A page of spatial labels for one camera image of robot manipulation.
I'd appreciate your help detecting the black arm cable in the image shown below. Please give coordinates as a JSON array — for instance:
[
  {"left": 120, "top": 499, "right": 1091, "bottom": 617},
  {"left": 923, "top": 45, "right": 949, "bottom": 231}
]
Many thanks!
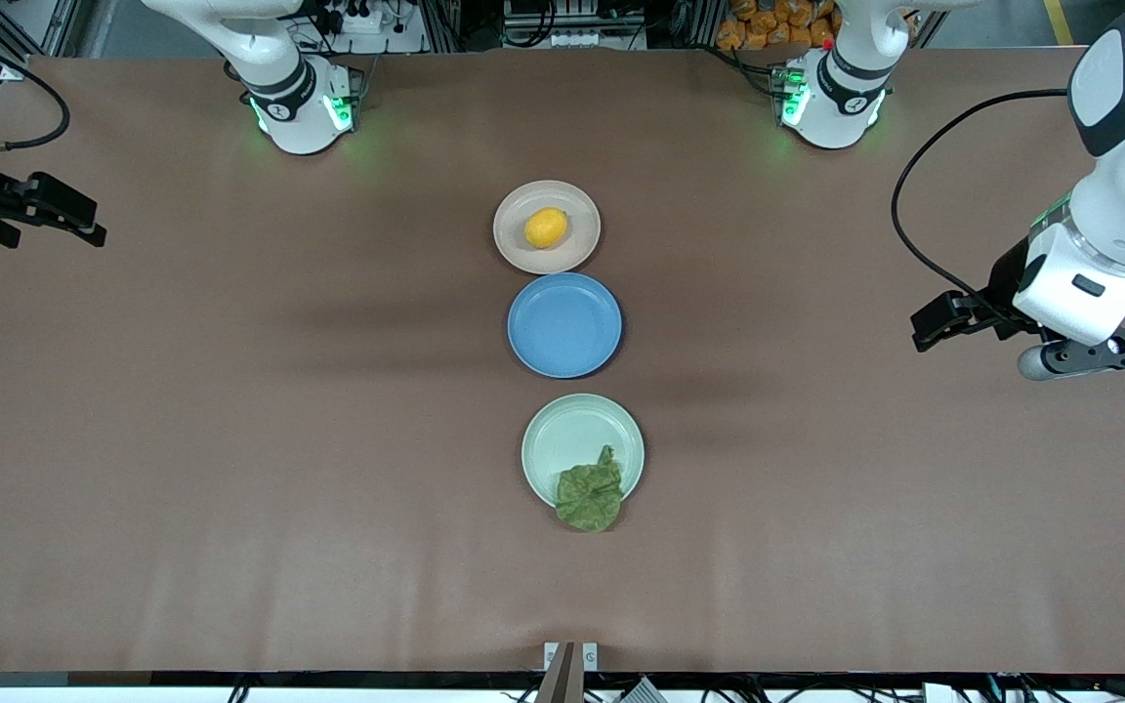
[
  {"left": 0, "top": 20, "right": 71, "bottom": 153},
  {"left": 892, "top": 89, "right": 1097, "bottom": 310}
]

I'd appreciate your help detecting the metal table edge bracket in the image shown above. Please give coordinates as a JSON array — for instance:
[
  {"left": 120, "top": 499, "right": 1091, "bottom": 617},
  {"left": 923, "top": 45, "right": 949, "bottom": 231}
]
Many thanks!
[{"left": 543, "top": 641, "right": 600, "bottom": 673}]

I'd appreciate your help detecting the white power strip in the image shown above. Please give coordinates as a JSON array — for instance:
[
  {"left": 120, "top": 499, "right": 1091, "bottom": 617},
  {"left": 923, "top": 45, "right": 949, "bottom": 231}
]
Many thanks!
[{"left": 313, "top": 0, "right": 427, "bottom": 56}]

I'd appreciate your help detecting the green lettuce leaf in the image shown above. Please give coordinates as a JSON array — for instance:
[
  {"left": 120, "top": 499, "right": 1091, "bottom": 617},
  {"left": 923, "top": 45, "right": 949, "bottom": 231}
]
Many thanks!
[{"left": 554, "top": 445, "right": 624, "bottom": 534}]

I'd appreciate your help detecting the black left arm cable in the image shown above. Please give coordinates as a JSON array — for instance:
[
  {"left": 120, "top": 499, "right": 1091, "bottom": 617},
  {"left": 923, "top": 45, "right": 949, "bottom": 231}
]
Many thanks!
[{"left": 892, "top": 89, "right": 1097, "bottom": 310}]

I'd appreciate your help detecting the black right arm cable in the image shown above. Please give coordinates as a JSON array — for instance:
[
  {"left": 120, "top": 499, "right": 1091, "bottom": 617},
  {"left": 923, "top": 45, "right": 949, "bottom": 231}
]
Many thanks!
[{"left": 0, "top": 20, "right": 71, "bottom": 153}]

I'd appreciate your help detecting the blue round plate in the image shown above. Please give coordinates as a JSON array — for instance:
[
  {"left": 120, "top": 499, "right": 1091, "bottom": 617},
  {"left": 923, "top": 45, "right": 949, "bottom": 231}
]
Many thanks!
[{"left": 507, "top": 272, "right": 624, "bottom": 380}]

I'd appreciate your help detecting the pale green round plate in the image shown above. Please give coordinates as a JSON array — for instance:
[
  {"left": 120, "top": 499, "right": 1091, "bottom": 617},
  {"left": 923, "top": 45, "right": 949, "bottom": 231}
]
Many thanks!
[{"left": 521, "top": 393, "right": 646, "bottom": 509}]

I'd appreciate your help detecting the beige round plate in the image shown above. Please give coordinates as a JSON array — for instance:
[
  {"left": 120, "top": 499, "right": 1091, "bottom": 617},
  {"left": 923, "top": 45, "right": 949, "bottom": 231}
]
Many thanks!
[{"left": 492, "top": 180, "right": 603, "bottom": 275}]

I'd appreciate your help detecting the yellow lemon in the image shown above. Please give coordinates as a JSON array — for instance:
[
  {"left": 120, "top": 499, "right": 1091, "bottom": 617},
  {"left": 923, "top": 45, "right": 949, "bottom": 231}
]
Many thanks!
[{"left": 523, "top": 207, "right": 569, "bottom": 250}]

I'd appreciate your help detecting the pile of orange items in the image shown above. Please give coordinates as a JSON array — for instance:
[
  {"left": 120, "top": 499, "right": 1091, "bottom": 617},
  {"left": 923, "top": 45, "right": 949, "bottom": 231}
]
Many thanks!
[{"left": 716, "top": 0, "right": 842, "bottom": 52}]

